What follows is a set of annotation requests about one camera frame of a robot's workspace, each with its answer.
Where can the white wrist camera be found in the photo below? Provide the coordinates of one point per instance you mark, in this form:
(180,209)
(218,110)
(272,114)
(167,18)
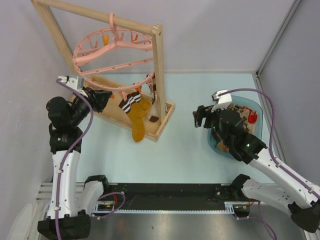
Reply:
(221,99)
(74,82)

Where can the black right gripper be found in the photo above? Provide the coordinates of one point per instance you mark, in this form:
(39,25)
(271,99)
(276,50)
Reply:
(203,112)

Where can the mustard yellow sock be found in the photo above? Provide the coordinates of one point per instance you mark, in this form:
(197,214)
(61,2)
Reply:
(138,128)

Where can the aluminium frame profile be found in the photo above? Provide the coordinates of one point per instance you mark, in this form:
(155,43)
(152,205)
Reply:
(291,78)

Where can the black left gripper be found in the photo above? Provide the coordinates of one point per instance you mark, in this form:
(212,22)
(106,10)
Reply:
(98,99)

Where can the pile of socks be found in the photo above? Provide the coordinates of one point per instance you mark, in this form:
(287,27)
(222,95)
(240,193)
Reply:
(249,123)

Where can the pink round clip hanger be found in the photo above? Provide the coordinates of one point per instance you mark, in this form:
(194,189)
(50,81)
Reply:
(113,48)

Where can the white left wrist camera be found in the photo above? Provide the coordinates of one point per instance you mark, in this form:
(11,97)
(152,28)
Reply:
(74,82)

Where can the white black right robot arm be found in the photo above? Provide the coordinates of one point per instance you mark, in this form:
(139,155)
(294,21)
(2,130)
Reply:
(292,194)

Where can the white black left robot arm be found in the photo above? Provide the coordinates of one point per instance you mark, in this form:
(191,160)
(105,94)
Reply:
(69,217)

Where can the wooden hanger rack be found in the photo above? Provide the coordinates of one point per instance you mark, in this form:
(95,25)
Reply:
(136,77)

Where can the mustard striped cuff sock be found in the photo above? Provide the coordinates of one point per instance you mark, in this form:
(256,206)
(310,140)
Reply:
(139,105)

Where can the cream brown striped sock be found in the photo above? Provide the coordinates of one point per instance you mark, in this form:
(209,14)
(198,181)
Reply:
(153,89)

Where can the blue plastic sock bin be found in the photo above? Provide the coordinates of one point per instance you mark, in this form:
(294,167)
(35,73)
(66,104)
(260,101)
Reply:
(258,133)

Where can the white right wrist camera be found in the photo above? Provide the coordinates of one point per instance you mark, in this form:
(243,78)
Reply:
(221,99)

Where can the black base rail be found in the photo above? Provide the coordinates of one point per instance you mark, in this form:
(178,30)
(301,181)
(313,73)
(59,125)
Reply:
(175,196)

